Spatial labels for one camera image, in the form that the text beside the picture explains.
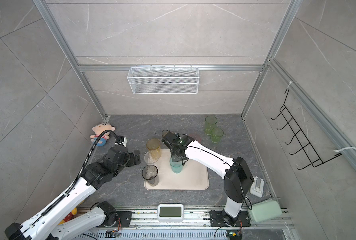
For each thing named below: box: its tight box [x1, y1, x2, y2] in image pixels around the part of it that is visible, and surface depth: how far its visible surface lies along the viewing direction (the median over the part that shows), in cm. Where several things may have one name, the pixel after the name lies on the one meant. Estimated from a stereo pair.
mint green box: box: [248, 198, 283, 223], surface depth 76 cm
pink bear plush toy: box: [90, 123, 116, 147], surface depth 105 cm
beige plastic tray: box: [144, 149, 209, 190], surface depth 89 cm
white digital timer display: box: [157, 204, 184, 223], surface depth 74 cm
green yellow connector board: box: [226, 229, 242, 240], surface depth 72 cm
